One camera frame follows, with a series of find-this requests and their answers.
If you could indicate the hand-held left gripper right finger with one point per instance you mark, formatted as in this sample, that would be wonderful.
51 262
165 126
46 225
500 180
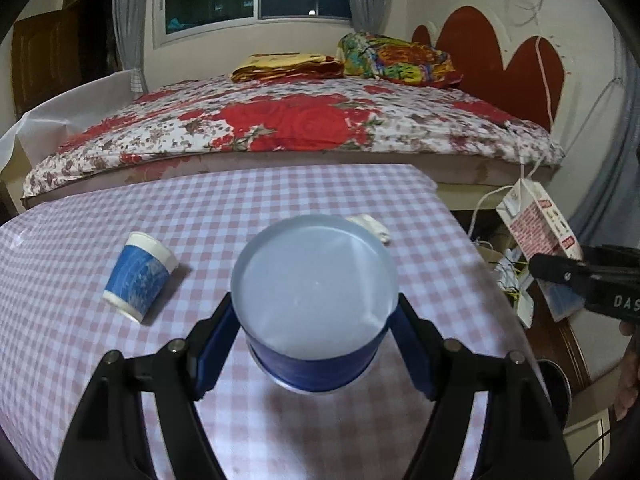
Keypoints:
415 350

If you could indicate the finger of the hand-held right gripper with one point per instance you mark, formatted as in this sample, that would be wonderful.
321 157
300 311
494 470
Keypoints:
560 267

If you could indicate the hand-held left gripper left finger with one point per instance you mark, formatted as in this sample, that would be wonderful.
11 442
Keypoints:
210 360

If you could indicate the red and white carton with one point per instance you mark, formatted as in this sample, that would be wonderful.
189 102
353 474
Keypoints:
537 225

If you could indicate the person's right hand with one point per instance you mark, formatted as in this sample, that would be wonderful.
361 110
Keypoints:
629 380

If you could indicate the brown wooden nightstand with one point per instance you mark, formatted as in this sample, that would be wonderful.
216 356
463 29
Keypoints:
570 350

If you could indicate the grey hanging cloth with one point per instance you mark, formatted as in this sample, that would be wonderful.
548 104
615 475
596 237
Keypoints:
607 185

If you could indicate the blue paper cup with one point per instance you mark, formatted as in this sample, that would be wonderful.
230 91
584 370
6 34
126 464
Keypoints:
137 280

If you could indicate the dark round object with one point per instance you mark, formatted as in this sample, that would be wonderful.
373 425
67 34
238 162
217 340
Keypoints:
557 390

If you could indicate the crumpled white tissue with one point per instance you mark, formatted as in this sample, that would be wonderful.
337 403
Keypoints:
372 227

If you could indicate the pink checked tablecloth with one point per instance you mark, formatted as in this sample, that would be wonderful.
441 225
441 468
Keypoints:
100 200

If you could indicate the red scalloped headboard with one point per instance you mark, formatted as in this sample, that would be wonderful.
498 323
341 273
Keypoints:
480 45

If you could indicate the red floral bedspread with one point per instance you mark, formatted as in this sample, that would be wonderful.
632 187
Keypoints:
280 120

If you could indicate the colourful patterned pillow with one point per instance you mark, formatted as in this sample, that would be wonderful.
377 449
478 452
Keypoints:
400 57

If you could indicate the white plastic cover sheet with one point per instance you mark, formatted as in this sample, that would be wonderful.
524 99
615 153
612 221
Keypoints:
75 105

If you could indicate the folded yellow red blanket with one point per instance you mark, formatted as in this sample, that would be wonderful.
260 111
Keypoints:
287 66

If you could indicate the brown wooden door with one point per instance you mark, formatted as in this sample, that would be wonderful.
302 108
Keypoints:
45 65

